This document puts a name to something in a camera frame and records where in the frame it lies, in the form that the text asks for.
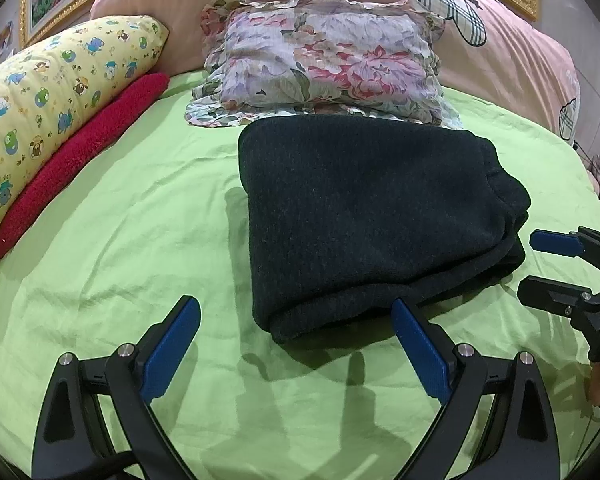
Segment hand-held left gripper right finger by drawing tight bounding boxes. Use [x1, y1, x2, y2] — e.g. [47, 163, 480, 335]
[389, 297, 563, 480]

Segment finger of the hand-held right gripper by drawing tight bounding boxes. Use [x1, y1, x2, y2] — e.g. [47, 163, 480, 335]
[529, 226, 600, 273]
[516, 275, 600, 322]

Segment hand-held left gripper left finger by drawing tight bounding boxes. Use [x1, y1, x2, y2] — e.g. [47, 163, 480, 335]
[30, 294, 202, 480]

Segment dark knit pants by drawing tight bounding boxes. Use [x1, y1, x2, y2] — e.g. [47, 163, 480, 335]
[237, 115, 532, 347]

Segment green bed sheet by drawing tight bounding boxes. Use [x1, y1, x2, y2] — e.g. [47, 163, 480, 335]
[0, 67, 600, 480]

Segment large pink pillow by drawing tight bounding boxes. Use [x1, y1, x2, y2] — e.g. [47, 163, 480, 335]
[89, 0, 582, 148]

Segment red towel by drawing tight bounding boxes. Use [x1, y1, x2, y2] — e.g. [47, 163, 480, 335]
[0, 72, 171, 261]

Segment yellow printed bolster pillow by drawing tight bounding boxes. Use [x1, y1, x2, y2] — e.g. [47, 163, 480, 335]
[0, 14, 171, 242]

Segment floral ruffled pillow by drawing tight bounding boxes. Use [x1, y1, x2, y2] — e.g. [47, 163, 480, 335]
[184, 0, 465, 130]

